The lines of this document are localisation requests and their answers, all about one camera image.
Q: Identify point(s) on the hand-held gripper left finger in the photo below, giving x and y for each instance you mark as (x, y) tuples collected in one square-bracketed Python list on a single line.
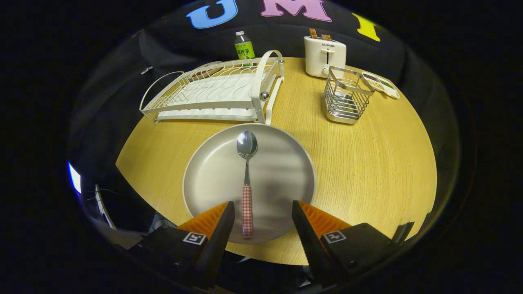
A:
[(216, 241)]

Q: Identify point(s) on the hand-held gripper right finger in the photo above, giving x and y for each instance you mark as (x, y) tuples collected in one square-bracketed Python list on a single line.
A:
[(306, 241)]

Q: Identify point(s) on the white round plate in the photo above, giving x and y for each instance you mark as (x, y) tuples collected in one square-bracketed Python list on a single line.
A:
[(278, 171)]

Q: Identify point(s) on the white dish rack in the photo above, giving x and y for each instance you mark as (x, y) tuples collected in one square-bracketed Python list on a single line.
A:
[(212, 92)]

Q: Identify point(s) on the small plate with red food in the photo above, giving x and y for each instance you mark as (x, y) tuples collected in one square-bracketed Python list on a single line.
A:
[(202, 73)]

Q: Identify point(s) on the bright screen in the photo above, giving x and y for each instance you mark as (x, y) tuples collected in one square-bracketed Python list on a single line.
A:
[(74, 177)]

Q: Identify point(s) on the white divided bean tray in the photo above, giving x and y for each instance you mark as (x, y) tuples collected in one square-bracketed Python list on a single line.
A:
[(382, 83)]

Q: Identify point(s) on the cream toaster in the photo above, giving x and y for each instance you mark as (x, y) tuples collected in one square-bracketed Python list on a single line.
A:
[(322, 57)]

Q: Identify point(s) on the silver clip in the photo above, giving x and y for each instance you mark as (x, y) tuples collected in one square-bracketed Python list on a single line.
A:
[(146, 70)]

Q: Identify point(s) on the green tea bottle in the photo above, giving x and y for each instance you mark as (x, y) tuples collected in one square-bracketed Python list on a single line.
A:
[(244, 51)]

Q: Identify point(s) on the brown toast slice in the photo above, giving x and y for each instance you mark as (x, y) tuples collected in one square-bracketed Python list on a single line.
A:
[(313, 33), (325, 36)]

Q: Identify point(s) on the dark metal frame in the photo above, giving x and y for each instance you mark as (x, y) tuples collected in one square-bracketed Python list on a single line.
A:
[(402, 232)]

